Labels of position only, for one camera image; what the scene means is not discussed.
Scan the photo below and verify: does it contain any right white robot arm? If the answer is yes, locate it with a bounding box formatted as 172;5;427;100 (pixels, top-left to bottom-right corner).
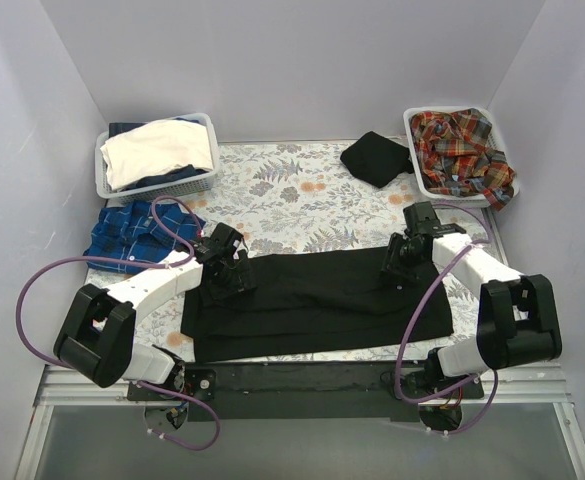
384;202;563;404

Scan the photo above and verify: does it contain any black long sleeve shirt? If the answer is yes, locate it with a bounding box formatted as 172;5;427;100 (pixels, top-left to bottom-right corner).
181;247;439;363

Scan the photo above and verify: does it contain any left white plastic basket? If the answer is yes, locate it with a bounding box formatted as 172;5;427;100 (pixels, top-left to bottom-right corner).
94;113;221;203

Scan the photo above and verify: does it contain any cream white folded shirt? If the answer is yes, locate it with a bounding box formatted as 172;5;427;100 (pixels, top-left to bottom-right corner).
100;118;214;190

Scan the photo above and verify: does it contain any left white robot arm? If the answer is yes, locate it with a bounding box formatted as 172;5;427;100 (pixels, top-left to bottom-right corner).
53;223;256;400

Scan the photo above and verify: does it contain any floral patterned table mat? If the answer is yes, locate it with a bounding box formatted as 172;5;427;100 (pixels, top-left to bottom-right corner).
66;140;536;364

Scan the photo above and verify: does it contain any red plaid shirt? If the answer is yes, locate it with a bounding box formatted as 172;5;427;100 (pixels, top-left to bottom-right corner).
409;108;517;211

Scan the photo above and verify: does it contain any white plastic basket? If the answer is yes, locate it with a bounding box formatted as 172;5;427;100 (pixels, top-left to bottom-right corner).
94;113;221;203
402;105;523;209

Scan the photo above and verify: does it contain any folded black shirt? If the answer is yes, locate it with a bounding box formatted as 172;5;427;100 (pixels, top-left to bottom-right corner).
340;131;414;189

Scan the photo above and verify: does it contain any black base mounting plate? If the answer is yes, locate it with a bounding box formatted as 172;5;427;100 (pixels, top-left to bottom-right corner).
126;360;488;421

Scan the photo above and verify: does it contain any right white plastic basket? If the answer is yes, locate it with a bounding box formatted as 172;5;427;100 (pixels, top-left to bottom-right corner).
402;105;523;209

